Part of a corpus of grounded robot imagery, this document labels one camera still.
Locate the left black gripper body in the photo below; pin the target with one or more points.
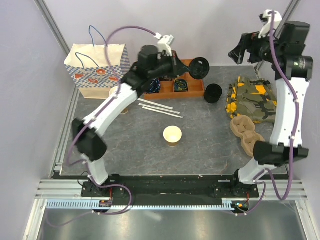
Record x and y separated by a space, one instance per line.
168 66

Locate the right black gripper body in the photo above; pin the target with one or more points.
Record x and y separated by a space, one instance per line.
261 48

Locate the black coffee cup lid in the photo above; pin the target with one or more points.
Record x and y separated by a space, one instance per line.
199 68

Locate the single paper coffee cup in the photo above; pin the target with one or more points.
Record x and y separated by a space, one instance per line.
172 135

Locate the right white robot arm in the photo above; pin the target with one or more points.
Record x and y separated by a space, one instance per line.
293 73

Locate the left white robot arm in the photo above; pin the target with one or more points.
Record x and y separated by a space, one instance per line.
88 132

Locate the checkered paper takeout bag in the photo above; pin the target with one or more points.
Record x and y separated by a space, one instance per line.
96 69

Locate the green yellow rolled tie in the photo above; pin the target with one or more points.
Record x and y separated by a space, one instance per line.
180 85

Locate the orange wooden compartment tray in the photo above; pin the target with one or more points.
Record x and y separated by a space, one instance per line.
195 87

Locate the blue striped rolled tie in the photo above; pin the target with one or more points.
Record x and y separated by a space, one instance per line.
155 87

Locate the stack of black lids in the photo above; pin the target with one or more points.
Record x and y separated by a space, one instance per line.
213 93

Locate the wrapped paper straw upper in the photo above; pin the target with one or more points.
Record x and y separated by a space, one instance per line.
155 104

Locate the wrapped paper straw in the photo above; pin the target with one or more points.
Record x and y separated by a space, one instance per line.
155 104
159 108
162 112

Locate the wrapped paper straw lower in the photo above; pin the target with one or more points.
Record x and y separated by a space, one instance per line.
162 112

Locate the wrapped paper straw middle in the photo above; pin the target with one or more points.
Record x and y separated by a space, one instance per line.
159 108

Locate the camouflage fabric bag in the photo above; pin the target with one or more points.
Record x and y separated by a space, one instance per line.
252 98

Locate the stack of paper cups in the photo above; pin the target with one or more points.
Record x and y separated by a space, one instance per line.
113 92

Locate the brown pulp cup carrier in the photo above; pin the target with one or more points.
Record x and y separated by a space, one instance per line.
244 128

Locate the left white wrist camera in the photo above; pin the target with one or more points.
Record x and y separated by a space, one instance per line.
164 43

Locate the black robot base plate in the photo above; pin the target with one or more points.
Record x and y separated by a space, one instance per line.
215 186

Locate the grey slotted cable duct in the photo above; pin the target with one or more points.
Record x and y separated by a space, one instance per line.
87 204

